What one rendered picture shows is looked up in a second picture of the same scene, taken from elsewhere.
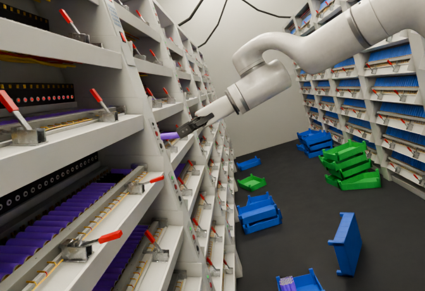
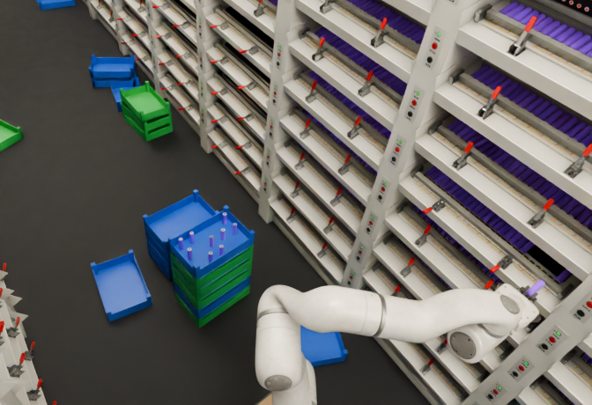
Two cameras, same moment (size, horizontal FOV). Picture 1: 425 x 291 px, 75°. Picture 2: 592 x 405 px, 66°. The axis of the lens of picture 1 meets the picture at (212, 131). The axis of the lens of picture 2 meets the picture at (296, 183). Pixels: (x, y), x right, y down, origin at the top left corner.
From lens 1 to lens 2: 1.45 m
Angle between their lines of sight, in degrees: 112
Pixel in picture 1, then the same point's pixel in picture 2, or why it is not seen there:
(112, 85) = not seen: outside the picture
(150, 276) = (465, 280)
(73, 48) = (536, 164)
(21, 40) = (490, 134)
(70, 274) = (426, 202)
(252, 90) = not seen: hidden behind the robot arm
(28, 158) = (441, 164)
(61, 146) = (460, 178)
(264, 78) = not seen: hidden behind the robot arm
